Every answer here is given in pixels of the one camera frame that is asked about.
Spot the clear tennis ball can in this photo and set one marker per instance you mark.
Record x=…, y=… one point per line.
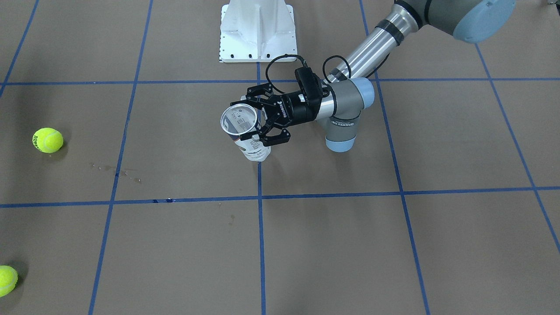
x=239, y=120

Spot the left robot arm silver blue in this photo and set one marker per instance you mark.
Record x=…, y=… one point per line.
x=347, y=89

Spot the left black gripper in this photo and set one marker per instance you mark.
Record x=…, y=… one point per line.
x=294, y=110

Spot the yellow tennis ball table edge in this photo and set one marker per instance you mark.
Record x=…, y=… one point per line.
x=8, y=279

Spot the yellow tennis ball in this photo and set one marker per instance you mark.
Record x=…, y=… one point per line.
x=47, y=140

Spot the brown paper table mat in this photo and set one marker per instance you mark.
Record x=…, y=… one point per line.
x=448, y=203

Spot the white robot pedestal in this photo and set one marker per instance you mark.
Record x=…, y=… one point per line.
x=257, y=31

